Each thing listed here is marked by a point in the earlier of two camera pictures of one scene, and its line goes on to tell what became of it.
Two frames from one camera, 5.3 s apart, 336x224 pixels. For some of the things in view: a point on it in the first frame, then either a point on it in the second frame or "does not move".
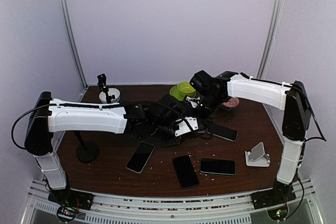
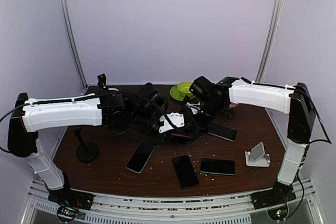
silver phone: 224,132 does not move
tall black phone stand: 102,79 does not move
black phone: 185,171 does not move
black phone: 202,132 → 182,136
